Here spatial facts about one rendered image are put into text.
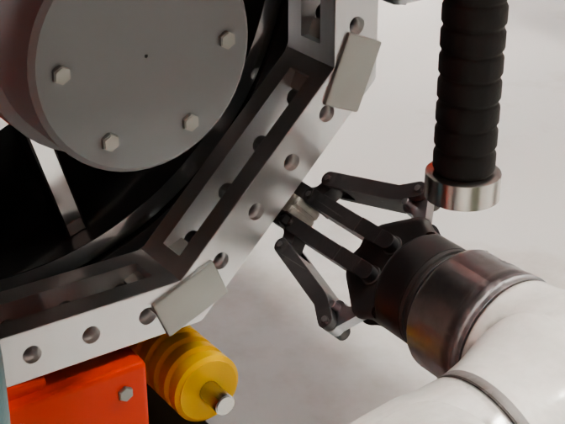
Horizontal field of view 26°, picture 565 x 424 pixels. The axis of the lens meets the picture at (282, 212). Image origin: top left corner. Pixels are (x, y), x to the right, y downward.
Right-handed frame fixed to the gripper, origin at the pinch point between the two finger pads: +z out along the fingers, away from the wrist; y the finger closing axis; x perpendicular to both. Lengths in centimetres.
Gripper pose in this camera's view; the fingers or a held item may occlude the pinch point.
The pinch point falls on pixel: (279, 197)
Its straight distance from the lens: 96.9
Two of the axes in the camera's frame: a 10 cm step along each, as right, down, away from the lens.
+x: -5.8, -4.6, -6.7
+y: 5.8, -8.1, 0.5
